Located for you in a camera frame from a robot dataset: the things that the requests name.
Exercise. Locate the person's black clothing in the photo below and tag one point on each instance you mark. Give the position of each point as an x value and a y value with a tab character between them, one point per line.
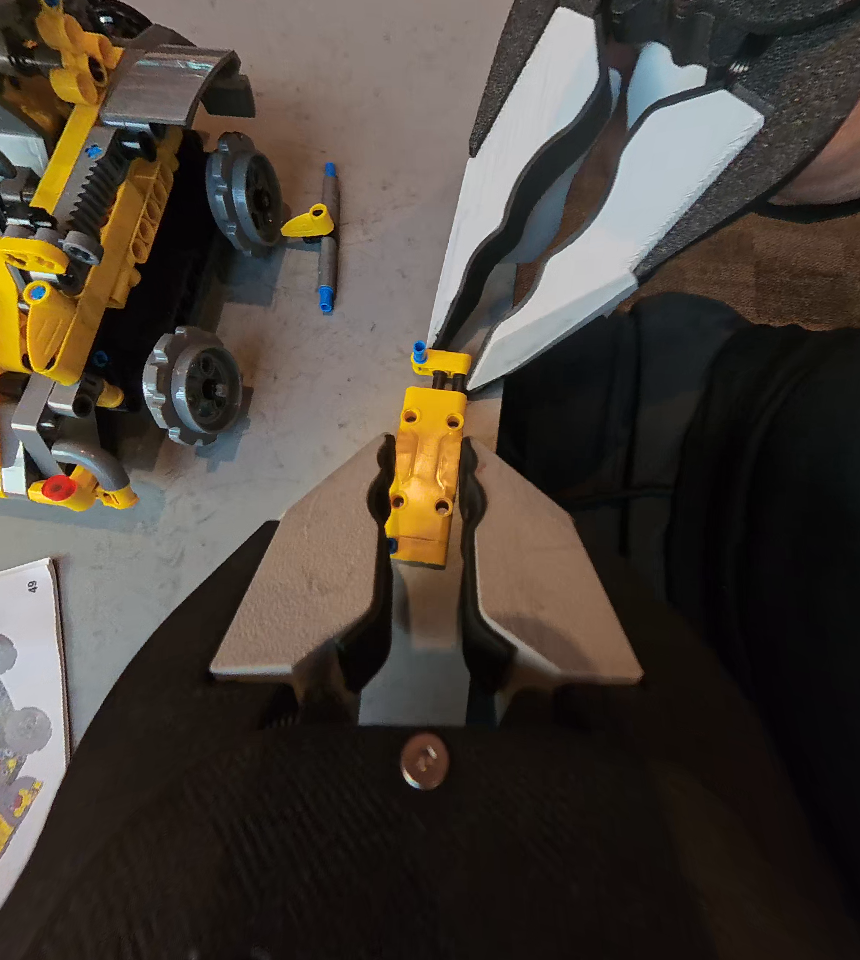
774	525

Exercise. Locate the yellow rectangular brick block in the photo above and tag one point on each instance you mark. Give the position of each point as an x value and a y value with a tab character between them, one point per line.
422	465

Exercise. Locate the yellow grey toy brick vehicle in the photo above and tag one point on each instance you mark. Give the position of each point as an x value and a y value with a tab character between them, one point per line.
85	225

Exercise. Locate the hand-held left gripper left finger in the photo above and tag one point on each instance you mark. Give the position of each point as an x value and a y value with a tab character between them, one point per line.
310	592

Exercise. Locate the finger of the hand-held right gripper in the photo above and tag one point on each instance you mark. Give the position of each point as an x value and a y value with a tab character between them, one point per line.
669	172
520	112

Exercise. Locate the small yellow pin connector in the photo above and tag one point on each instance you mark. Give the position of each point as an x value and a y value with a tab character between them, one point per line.
448	364

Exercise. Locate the blue connector pin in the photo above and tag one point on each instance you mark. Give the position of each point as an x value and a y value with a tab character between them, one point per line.
419	352

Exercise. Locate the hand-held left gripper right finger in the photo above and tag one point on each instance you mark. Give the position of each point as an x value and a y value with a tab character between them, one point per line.
542	592

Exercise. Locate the grey axle with yellow cam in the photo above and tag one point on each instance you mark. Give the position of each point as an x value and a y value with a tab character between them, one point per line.
331	195

